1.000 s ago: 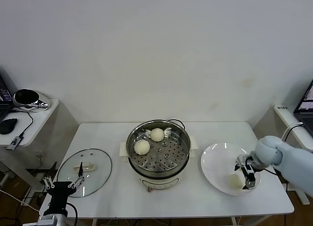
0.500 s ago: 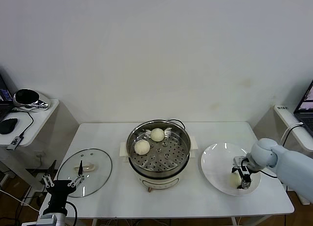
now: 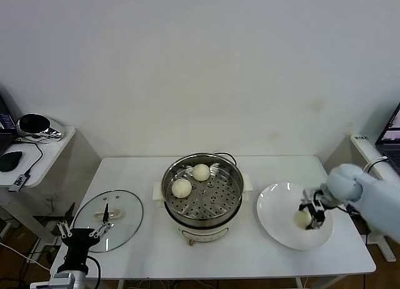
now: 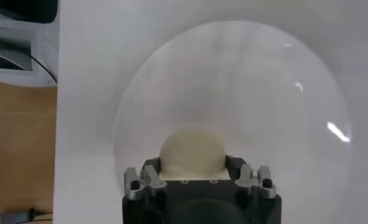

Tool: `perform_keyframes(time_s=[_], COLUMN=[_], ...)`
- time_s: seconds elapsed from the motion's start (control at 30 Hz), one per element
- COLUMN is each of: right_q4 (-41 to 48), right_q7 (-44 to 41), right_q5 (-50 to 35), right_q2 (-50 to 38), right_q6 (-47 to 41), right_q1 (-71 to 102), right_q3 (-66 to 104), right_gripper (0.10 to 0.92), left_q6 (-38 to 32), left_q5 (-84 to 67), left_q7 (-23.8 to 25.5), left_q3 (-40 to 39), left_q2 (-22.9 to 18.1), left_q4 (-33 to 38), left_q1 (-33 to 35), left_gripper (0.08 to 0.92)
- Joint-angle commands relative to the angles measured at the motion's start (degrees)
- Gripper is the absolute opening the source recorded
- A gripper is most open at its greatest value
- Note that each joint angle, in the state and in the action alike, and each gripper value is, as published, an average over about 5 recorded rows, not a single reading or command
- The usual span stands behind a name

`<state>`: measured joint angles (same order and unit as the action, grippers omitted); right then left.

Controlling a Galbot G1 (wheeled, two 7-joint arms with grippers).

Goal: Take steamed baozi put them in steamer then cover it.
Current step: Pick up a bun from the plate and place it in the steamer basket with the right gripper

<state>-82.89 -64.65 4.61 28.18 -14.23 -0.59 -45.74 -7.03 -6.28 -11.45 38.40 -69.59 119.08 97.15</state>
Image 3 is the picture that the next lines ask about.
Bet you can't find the black cooker power cable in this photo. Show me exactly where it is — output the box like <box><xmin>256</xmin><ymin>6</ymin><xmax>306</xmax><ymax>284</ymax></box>
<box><xmin>215</xmin><ymin>152</ymin><xmax>238</xmax><ymax>165</ymax></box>

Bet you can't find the white floor cable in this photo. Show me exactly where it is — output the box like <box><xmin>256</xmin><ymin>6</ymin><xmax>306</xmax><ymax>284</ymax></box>
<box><xmin>0</xmin><ymin>240</ymin><xmax>53</xmax><ymax>274</ymax></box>

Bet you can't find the cream electric cooker base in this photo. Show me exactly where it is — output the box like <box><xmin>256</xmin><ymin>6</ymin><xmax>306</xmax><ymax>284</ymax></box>
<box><xmin>152</xmin><ymin>173</ymin><xmax>254</xmax><ymax>248</ymax></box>

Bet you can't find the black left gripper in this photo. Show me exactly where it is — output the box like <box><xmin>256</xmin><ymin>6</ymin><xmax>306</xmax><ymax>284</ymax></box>
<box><xmin>56</xmin><ymin>202</ymin><xmax>112</xmax><ymax>273</ymax></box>

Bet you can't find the white work table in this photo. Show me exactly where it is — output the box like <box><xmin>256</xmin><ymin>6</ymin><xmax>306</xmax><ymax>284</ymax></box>
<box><xmin>49</xmin><ymin>156</ymin><xmax>378</xmax><ymax>289</ymax></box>

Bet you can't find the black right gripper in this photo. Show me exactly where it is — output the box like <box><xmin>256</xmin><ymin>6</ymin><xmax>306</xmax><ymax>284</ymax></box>
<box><xmin>298</xmin><ymin>190</ymin><xmax>332</xmax><ymax>231</ymax></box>

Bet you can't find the white side desk with mouse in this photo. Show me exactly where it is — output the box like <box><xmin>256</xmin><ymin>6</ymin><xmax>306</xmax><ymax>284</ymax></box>
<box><xmin>0</xmin><ymin>125</ymin><xmax>101</xmax><ymax>249</ymax></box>

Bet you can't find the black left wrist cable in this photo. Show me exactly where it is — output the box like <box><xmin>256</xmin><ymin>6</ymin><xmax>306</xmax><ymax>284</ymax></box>
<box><xmin>86</xmin><ymin>256</ymin><xmax>101</xmax><ymax>289</ymax></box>

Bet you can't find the chrome rounded headset device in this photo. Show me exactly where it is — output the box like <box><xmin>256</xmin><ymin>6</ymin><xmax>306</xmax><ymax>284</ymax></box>
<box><xmin>15</xmin><ymin>113</ymin><xmax>66</xmax><ymax>145</ymax></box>

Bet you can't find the black laptop beside mouse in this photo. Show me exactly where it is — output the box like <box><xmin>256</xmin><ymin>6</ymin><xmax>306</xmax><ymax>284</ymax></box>
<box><xmin>0</xmin><ymin>84</ymin><xmax>23</xmax><ymax>157</ymax></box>

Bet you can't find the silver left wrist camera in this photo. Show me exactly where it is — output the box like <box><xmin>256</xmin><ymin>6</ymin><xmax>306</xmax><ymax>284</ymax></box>
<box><xmin>30</xmin><ymin>271</ymin><xmax>76</xmax><ymax>289</ymax></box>

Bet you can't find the black laptop beside label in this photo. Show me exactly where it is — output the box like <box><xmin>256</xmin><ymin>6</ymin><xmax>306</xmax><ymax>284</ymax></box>
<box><xmin>376</xmin><ymin>103</ymin><xmax>400</xmax><ymax>174</ymax></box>

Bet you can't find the black computer mouse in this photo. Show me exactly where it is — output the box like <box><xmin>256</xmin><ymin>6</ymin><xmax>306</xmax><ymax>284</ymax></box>
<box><xmin>0</xmin><ymin>150</ymin><xmax>24</xmax><ymax>173</ymax></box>

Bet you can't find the round glass pot lid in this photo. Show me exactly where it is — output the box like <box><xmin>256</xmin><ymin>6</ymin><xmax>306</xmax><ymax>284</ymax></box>
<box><xmin>72</xmin><ymin>189</ymin><xmax>144</xmax><ymax>253</ymax></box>

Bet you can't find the white side desk with label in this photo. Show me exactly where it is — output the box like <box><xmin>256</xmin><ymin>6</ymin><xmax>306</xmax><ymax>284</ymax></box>
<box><xmin>323</xmin><ymin>134</ymin><xmax>400</xmax><ymax>263</ymax></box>

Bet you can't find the black usb hub cable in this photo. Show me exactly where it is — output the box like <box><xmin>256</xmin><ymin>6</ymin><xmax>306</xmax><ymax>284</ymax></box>
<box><xmin>14</xmin><ymin>138</ymin><xmax>44</xmax><ymax>177</ymax></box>

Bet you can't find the white steamed baozi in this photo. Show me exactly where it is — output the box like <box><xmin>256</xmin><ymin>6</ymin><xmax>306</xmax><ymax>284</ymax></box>
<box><xmin>191</xmin><ymin>163</ymin><xmax>211</xmax><ymax>181</ymax></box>
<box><xmin>171</xmin><ymin>178</ymin><xmax>193</xmax><ymax>199</ymax></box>
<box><xmin>293</xmin><ymin>209</ymin><xmax>313</xmax><ymax>230</ymax></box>

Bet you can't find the small grey usb hub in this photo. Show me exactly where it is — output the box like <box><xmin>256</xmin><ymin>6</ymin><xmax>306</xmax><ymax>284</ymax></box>
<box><xmin>8</xmin><ymin>173</ymin><xmax>32</xmax><ymax>193</ymax></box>

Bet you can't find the large white plate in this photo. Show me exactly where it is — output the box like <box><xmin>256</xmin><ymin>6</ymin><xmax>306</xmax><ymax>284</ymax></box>
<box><xmin>256</xmin><ymin>182</ymin><xmax>334</xmax><ymax>251</ymax></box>

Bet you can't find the perforated steel steamer basket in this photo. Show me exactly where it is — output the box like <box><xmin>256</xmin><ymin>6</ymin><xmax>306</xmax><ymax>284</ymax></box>
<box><xmin>161</xmin><ymin>152</ymin><xmax>244</xmax><ymax>220</ymax></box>

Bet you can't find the white laptop charger cable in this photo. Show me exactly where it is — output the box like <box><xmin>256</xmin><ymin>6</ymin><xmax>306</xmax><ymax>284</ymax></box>
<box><xmin>362</xmin><ymin>156</ymin><xmax>390</xmax><ymax>174</ymax></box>

